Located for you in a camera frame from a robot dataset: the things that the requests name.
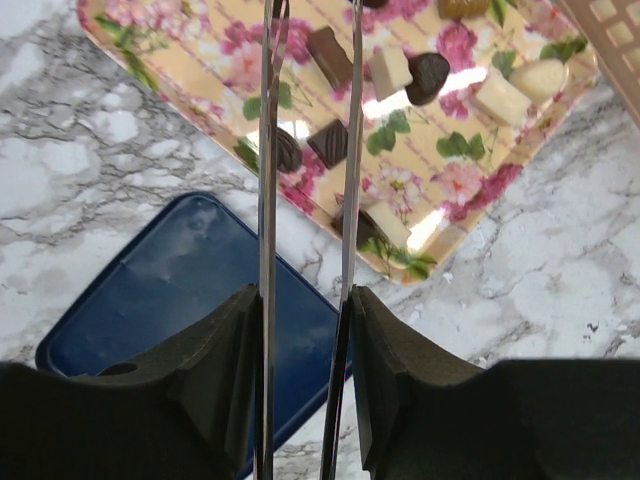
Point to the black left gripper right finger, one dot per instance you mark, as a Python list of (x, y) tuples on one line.
[(424, 413)]

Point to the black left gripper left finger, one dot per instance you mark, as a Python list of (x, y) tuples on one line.
[(180, 410)]

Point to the dark cube chocolate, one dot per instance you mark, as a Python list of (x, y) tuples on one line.
[(366, 228)]

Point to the white block chocolate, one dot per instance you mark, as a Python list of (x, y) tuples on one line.
[(390, 226)]

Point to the dark leaf oval chocolate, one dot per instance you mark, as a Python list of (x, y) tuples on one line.
[(288, 152)]

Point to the dark square ridged chocolate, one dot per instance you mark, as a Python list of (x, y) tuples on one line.
[(330, 144)]

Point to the white rectangular chocolate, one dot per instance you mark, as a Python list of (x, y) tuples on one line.
[(501, 100)]

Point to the dark heart chocolate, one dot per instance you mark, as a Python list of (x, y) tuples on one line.
[(429, 72), (374, 4)]

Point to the white cube chocolate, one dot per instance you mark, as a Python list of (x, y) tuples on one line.
[(389, 71)]

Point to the white oval chocolate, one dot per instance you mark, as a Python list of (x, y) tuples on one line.
[(540, 80)]

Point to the milk brown bar chocolate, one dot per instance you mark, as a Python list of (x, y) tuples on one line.
[(330, 57)]

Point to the gold barrel chocolate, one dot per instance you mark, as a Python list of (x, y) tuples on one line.
[(462, 9)]

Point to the blue box lid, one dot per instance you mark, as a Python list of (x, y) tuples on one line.
[(183, 265)]

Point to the floral serving tray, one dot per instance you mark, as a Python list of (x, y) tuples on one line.
[(438, 167)]

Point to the peach plastic desk organizer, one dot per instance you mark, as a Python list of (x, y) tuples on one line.
[(612, 28)]

